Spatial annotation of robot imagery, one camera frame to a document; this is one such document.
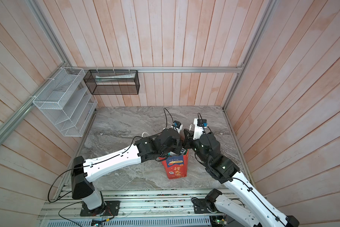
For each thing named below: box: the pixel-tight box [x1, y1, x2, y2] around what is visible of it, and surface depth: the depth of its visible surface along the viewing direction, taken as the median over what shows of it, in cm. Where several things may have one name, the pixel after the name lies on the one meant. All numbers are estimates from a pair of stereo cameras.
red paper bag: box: [158, 149, 190, 180], surface depth 72 cm
